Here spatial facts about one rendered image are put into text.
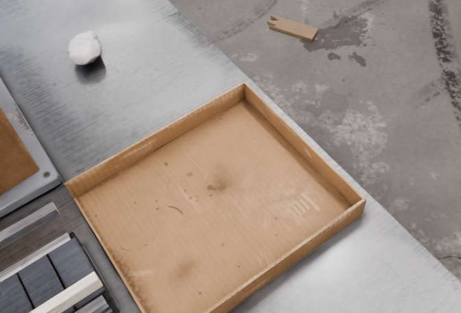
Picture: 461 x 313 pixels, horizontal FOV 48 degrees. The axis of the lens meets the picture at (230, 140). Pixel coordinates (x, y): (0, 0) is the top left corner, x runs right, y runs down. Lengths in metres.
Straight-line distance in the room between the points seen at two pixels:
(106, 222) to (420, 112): 1.42
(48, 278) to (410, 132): 1.45
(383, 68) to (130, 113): 1.38
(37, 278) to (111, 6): 0.55
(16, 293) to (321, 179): 0.41
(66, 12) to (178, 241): 0.54
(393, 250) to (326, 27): 1.60
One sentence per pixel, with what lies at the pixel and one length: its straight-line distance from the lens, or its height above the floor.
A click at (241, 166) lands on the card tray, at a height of 0.83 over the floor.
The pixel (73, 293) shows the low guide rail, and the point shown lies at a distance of 0.60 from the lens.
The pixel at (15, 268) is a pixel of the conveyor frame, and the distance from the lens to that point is 0.68.
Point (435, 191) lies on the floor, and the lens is 1.76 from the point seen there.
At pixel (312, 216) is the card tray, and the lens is 0.69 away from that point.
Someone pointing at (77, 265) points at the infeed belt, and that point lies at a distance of 0.65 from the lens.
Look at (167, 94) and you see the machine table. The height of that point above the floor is 0.83.
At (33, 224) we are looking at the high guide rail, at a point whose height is 0.96.
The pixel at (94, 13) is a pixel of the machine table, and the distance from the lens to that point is 1.02.
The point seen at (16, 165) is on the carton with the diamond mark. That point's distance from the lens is 0.75.
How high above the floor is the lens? 1.44
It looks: 53 degrees down
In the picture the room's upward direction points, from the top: 6 degrees counter-clockwise
